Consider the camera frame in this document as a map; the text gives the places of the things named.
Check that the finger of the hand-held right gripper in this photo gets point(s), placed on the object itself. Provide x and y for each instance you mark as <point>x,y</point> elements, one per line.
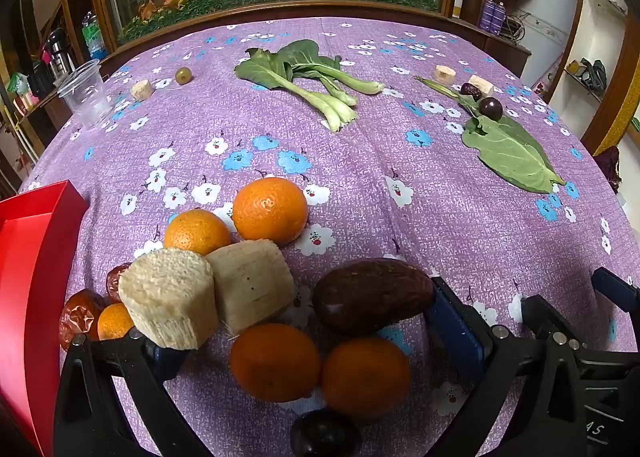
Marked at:
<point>616,288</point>
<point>534,316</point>

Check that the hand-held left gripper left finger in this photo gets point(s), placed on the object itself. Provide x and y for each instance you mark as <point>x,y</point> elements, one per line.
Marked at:
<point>169,363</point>

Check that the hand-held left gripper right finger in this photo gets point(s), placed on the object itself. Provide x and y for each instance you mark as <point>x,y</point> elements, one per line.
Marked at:
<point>457,332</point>

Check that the large peeled sugarcane piece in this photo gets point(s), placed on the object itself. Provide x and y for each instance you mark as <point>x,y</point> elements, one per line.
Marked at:
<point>170,304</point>
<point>252,284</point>

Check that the small orange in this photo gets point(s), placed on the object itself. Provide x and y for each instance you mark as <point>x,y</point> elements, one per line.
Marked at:
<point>114,322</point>

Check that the dark brown wrinkled fruit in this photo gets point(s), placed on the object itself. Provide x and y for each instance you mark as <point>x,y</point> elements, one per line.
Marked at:
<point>372,296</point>

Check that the large orange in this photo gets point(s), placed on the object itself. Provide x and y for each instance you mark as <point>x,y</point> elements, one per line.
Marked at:
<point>270,209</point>
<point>196,232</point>
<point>274,362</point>
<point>365,378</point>

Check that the red box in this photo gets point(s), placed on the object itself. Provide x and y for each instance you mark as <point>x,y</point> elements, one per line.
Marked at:
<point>30,287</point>

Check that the dark purple plum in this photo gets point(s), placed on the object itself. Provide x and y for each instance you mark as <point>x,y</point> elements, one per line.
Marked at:
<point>490,108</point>
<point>325,436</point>

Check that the purple floral tablecloth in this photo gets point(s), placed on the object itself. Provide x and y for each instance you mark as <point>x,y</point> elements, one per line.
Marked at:
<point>380,217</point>

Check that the large green leaf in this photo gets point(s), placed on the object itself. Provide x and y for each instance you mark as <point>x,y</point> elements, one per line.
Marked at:
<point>510,152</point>

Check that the black bag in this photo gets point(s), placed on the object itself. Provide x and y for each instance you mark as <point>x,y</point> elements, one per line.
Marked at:
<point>595,74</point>

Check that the dark red date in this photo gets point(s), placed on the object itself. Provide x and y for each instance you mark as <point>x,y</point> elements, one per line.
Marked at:
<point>469,89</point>

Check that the small sugarcane piece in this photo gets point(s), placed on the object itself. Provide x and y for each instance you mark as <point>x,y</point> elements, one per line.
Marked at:
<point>141,89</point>
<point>482,84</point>
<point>443,73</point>

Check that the thin green stalk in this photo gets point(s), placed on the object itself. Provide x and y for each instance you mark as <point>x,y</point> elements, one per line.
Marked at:
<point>445,89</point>

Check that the wooden side cabinet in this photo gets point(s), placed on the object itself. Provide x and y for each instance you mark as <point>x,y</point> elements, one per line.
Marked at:
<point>507,52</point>

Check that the clear plastic cup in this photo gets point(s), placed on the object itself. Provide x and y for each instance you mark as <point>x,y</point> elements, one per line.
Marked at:
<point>86,94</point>

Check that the green grape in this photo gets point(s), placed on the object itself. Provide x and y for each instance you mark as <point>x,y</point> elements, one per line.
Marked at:
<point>183,75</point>

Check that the purple spray can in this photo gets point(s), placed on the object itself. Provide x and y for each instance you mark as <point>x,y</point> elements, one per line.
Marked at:
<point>498,17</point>
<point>487,14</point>

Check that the bok choy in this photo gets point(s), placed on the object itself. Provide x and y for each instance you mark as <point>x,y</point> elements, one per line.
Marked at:
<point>300,72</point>

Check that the metal thermos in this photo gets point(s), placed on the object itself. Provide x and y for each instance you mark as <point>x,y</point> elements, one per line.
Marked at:
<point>60,54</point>

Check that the plastic water bottle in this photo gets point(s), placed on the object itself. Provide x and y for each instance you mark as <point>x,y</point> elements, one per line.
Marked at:
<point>94,37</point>

